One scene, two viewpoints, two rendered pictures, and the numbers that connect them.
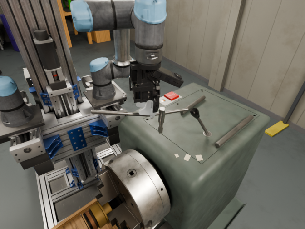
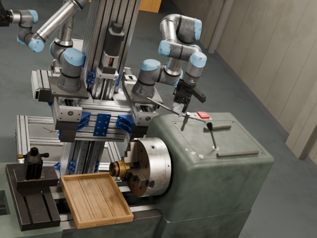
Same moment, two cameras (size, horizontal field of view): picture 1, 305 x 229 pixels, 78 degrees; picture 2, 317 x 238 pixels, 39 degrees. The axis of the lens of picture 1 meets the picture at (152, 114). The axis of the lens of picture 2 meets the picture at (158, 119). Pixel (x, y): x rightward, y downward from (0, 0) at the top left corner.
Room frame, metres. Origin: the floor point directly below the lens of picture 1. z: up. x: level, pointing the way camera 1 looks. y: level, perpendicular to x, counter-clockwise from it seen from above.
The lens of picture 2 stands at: (-1.54, -0.13, 2.52)
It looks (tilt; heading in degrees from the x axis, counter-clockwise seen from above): 30 degrees down; 7
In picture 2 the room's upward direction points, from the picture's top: 17 degrees clockwise
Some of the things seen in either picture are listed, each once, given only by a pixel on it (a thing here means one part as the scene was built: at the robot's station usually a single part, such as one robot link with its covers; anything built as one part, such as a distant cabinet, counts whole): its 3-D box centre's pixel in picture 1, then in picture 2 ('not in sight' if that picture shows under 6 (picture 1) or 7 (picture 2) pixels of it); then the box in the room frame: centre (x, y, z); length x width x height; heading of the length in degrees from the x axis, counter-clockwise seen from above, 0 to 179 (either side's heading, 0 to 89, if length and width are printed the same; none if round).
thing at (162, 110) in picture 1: (161, 121); (185, 122); (0.54, -0.03, 1.37); 0.02 x 0.02 x 0.12
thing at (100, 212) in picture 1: (98, 214); (119, 168); (0.35, 0.20, 1.08); 0.09 x 0.09 x 0.09; 41
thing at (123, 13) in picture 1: (134, 13); (191, 55); (0.60, 0.05, 1.71); 0.11 x 0.11 x 0.08; 17
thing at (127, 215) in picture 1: (128, 219); (138, 177); (0.32, 0.09, 1.09); 0.12 x 0.11 x 0.05; 41
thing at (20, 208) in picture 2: not in sight; (31, 193); (0.07, 0.54, 0.95); 0.43 x 0.18 x 0.04; 41
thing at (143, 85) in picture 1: (145, 79); (184, 91); (0.52, 0.02, 1.55); 0.09 x 0.08 x 0.12; 106
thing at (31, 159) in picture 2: not in sight; (33, 156); (0.12, 0.59, 1.14); 0.08 x 0.08 x 0.03
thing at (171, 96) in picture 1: (171, 96); (203, 115); (0.91, -0.11, 1.26); 0.06 x 0.06 x 0.02; 41
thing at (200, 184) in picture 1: (189, 145); (203, 162); (0.72, -0.20, 1.06); 0.59 x 0.48 x 0.39; 131
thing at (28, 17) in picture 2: not in sight; (26, 17); (0.69, 1.00, 1.56); 0.11 x 0.08 x 0.09; 144
